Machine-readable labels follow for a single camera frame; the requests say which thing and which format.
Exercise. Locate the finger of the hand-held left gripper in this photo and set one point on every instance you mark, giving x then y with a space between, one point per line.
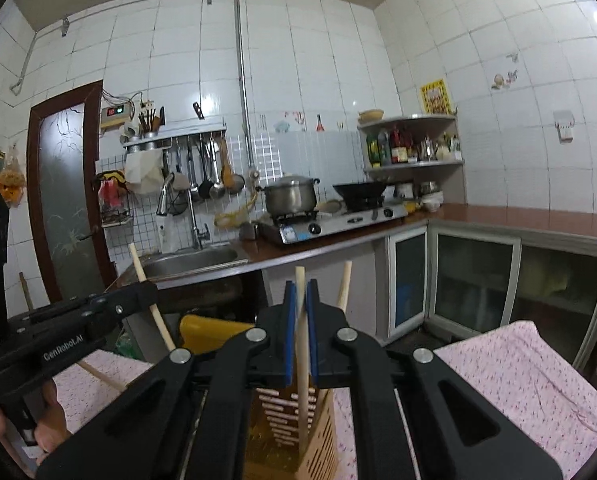
128 300

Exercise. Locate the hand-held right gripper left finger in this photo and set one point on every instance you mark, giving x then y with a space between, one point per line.
289 330

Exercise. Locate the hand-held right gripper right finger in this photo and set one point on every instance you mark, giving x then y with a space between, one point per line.
312 330

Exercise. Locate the yellow slotted utensil holder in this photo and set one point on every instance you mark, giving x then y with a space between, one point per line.
203 335

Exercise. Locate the row of hanging kitchen utensils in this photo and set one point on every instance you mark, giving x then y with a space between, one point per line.
203 170

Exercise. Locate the steel cups with utensils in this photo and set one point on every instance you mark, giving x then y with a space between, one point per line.
148 125

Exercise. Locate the person's left hand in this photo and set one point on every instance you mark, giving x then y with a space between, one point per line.
51 425

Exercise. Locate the wooden stick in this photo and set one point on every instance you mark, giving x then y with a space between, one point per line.
27 292

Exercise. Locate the steel kitchen sink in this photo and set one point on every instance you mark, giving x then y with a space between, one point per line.
188 260

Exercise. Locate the white soap bottle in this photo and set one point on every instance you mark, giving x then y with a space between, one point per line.
165 235

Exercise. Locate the chrome faucet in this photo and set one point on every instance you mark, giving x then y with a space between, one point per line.
194 225

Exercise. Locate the steel gas stove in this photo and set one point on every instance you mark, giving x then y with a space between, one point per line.
328 225

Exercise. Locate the small metal pot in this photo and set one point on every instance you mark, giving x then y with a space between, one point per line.
249 231

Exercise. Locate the white hanging cloth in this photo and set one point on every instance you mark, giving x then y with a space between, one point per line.
143 172

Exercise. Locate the brown frosted glass door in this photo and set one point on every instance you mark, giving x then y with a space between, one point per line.
68 185

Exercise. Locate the steel cooking pot with lid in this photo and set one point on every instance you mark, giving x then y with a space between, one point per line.
288 197

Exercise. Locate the black wok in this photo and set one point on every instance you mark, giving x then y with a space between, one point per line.
361 190

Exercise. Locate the hanging orange plastic bag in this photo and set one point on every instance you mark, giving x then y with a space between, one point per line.
9 182

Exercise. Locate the stack of bowls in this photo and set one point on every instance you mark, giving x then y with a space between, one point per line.
431 202

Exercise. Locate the row of condiment bottles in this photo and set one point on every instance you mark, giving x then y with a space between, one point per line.
383 147

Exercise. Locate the grey corner shelf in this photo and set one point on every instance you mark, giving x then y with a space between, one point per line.
418 165

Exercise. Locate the pink floral tablecloth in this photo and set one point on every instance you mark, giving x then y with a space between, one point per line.
518 385

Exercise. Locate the steel wall rack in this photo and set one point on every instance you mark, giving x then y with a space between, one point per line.
178 135

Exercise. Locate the beige switch box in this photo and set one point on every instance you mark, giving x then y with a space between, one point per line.
116 115

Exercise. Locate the yellow wall calendar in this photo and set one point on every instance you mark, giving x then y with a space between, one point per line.
436 97

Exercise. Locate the grey wall pipe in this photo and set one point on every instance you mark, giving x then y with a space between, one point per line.
241 60

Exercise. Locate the wall tile stickers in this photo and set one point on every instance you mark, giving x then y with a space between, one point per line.
503 80

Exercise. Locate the white wall socket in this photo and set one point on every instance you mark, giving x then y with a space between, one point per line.
563 127

